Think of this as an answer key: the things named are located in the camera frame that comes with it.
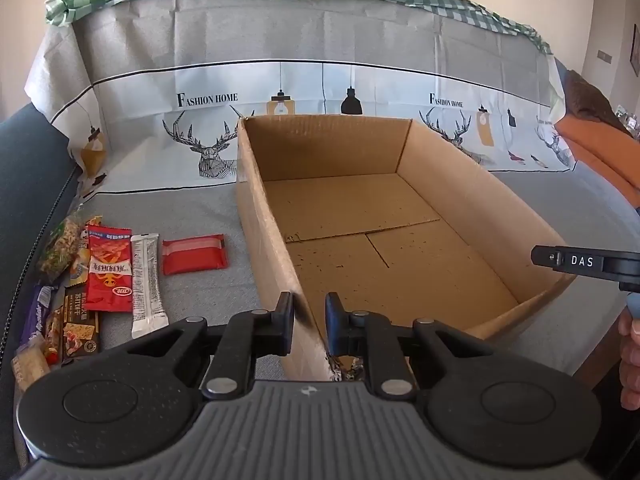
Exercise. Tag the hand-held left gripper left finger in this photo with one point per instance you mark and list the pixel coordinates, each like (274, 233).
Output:
(284, 317)

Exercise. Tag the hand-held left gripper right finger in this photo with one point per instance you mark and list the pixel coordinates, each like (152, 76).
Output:
(334, 320)

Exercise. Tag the red square snack packet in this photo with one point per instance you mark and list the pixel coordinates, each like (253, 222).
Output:
(195, 255)

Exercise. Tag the cardboard box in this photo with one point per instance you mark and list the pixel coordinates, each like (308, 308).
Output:
(350, 210)

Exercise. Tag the white snack bar packet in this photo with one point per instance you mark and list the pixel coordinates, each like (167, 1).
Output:
(145, 280)

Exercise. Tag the large red snack packet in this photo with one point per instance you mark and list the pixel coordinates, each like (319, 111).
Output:
(107, 270)

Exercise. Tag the dark brown snack packet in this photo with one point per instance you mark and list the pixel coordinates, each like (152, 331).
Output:
(80, 320)

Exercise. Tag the yellow snack packet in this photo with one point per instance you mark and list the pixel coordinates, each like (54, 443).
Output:
(80, 266)

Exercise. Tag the small red orange snack bar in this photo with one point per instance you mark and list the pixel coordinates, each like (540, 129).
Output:
(54, 332)

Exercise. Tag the clear grain snack packet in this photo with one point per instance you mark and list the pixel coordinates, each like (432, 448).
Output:
(60, 245)

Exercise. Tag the purple chocolate bar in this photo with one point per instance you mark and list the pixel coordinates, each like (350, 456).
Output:
(40, 305)

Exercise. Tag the beige cracker packet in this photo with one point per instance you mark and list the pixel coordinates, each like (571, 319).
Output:
(27, 367)

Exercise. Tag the person's right hand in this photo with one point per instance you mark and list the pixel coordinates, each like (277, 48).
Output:
(631, 360)

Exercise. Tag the orange cloth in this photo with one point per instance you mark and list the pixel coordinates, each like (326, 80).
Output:
(600, 145)

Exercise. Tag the brown cloth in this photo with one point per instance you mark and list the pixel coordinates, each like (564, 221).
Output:
(590, 95)

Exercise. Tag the blue cloth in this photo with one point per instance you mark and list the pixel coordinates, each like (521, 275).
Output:
(560, 80)

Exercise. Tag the grey deer printed cloth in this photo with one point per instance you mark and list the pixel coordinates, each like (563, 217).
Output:
(250, 35)

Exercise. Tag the dark blue cushion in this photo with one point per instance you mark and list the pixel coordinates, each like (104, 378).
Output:
(30, 160)

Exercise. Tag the wall switch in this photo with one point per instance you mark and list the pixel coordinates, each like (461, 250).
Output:
(605, 56)

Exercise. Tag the wall picture frame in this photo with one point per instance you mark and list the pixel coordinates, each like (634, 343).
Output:
(635, 50)

